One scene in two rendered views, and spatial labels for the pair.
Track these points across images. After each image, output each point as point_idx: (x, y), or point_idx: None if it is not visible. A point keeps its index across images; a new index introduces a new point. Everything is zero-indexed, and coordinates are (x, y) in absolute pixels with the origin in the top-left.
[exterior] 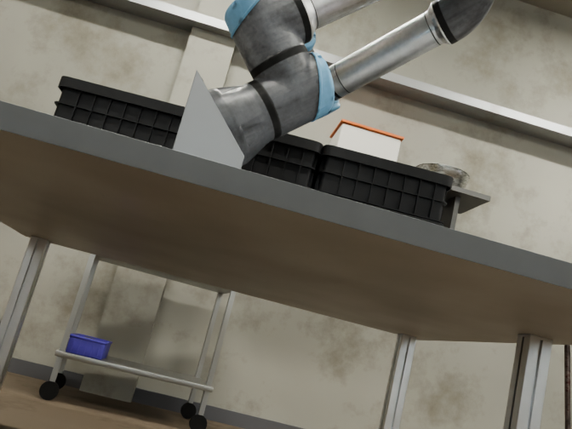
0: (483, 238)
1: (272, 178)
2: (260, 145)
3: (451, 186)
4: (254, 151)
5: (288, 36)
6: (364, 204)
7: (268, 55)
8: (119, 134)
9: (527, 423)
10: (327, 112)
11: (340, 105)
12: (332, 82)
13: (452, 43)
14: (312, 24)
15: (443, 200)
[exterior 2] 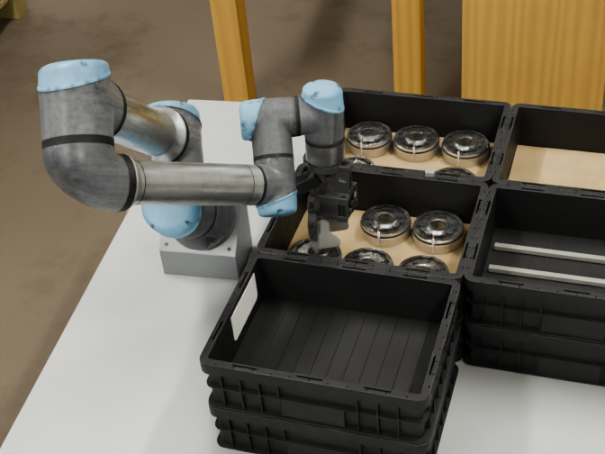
0: (31, 390)
1: (90, 282)
2: (182, 241)
3: (203, 371)
4: (185, 245)
5: None
6: (67, 325)
7: None
8: (123, 220)
9: None
10: (171, 235)
11: (264, 213)
12: (143, 215)
13: (122, 211)
14: (140, 157)
15: (212, 381)
